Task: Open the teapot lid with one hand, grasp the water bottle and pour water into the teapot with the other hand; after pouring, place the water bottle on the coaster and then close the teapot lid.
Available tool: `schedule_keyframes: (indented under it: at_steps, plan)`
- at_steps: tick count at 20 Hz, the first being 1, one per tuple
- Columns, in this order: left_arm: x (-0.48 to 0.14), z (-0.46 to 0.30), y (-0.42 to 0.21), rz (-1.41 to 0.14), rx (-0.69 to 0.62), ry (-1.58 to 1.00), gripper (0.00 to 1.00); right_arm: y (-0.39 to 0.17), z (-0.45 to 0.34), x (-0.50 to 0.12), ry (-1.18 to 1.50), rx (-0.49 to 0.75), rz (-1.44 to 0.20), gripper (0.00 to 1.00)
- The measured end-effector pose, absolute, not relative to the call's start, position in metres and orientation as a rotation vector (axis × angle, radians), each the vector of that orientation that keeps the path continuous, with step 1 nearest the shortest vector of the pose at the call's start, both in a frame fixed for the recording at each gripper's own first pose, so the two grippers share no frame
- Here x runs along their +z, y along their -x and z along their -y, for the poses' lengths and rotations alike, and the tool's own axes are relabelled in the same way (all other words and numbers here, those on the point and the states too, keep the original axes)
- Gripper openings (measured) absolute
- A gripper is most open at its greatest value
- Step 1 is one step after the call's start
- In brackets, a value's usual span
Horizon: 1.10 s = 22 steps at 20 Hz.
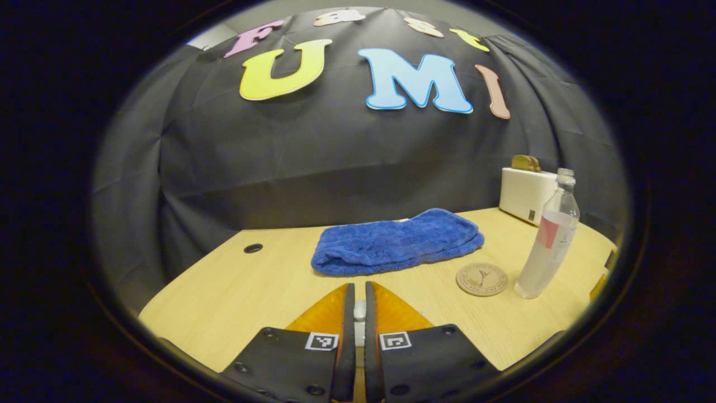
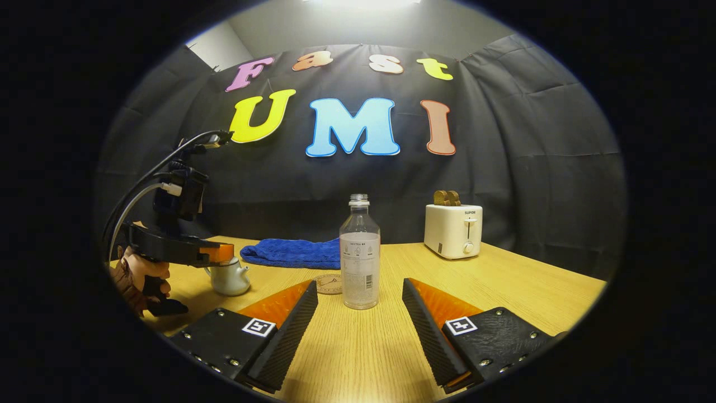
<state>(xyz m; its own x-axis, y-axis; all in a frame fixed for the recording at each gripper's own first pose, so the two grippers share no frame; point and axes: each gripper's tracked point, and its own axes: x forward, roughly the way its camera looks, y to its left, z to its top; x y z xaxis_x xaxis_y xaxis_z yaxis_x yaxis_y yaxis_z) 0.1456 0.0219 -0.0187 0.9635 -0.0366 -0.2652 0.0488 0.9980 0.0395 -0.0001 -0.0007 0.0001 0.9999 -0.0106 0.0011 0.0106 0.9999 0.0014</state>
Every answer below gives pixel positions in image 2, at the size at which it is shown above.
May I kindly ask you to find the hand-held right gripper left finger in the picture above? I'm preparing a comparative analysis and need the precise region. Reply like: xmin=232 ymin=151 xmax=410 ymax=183
xmin=168 ymin=279 xmax=319 ymax=394

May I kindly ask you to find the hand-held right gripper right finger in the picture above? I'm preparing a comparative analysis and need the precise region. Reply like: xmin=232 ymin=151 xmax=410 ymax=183
xmin=402 ymin=277 xmax=566 ymax=394

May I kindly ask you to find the white teacup with spout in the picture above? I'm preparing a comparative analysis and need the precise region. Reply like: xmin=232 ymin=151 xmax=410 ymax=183
xmin=203 ymin=259 xmax=251 ymax=296

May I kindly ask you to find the round wooden coaster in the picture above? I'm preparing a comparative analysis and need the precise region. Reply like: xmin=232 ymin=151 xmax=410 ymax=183
xmin=314 ymin=274 xmax=343 ymax=295

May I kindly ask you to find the clear plastic water bottle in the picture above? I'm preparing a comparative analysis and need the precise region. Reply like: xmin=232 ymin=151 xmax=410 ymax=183
xmin=339 ymin=194 xmax=381 ymax=310

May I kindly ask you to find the blue towel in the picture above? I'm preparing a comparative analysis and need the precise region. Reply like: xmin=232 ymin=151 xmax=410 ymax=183
xmin=240 ymin=238 xmax=342 ymax=270

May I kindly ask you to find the white toaster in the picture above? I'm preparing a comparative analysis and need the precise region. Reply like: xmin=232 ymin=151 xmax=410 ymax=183
xmin=423 ymin=204 xmax=483 ymax=260

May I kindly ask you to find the black backdrop cloth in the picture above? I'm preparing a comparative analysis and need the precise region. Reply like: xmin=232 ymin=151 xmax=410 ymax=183
xmin=95 ymin=35 xmax=627 ymax=280

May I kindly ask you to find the grey cable with white plug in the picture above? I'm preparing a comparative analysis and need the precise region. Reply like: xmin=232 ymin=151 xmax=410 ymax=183
xmin=107 ymin=181 xmax=183 ymax=263

